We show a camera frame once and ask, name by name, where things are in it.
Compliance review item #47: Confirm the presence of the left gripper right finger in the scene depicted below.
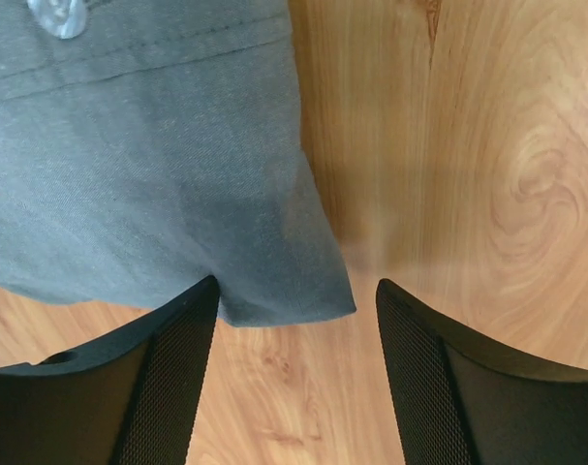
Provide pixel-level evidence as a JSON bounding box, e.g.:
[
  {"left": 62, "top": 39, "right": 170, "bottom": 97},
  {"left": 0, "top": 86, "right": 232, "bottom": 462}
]
[{"left": 376, "top": 279, "right": 588, "bottom": 464}]

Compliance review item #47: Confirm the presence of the grey shirt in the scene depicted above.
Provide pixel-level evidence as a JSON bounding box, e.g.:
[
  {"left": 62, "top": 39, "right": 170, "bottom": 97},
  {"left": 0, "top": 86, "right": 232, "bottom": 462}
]
[{"left": 0, "top": 1, "right": 356, "bottom": 327}]

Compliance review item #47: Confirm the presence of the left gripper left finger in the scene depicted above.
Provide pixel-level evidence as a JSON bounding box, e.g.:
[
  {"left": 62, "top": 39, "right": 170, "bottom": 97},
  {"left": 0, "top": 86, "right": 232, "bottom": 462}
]
[{"left": 0, "top": 276, "right": 220, "bottom": 464}]

